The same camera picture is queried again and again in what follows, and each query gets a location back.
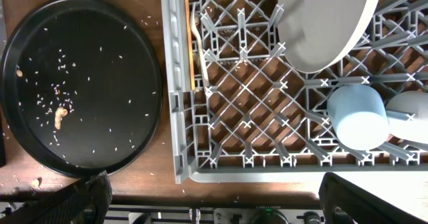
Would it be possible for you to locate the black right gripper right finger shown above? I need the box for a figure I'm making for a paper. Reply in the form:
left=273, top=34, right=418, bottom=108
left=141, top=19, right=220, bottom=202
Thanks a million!
left=318, top=173, right=424, bottom=224

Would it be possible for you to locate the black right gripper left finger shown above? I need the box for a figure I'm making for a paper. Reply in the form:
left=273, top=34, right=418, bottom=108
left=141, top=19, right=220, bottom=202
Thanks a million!
left=1, top=171, right=112, bottom=224

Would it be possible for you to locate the light blue cup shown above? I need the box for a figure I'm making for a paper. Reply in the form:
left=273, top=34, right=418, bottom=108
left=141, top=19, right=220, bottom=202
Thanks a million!
left=327, top=84, right=389, bottom=150

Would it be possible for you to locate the small white cup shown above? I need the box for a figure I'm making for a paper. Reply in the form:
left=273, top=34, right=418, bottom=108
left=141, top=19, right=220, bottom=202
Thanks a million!
left=386, top=91, right=427, bottom=144

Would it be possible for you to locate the grey plate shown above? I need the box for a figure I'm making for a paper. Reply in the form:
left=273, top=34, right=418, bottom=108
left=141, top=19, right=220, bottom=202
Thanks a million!
left=278, top=0, right=379, bottom=74

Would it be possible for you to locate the white plastic fork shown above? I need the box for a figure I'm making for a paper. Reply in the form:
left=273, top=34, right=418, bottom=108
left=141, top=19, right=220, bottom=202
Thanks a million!
left=190, top=3, right=209, bottom=88

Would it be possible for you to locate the wooden chopstick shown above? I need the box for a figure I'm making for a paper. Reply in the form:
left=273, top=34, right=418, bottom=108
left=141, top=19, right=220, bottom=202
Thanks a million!
left=185, top=0, right=195, bottom=90

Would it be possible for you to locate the grey dishwasher rack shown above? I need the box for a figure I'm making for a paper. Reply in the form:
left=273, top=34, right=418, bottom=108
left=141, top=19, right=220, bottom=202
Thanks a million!
left=161, top=0, right=427, bottom=183

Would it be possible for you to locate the peanut on table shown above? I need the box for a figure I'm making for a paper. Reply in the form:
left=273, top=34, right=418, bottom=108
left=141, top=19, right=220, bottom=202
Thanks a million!
left=31, top=179, right=41, bottom=189

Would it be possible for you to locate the peanut on black tray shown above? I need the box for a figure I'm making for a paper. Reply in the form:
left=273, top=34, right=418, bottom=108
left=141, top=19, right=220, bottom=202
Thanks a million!
left=54, top=106, right=68, bottom=130

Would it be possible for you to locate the round black tray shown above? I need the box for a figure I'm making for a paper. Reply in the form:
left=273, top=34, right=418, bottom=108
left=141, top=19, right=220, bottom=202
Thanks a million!
left=1, top=0, right=163, bottom=178

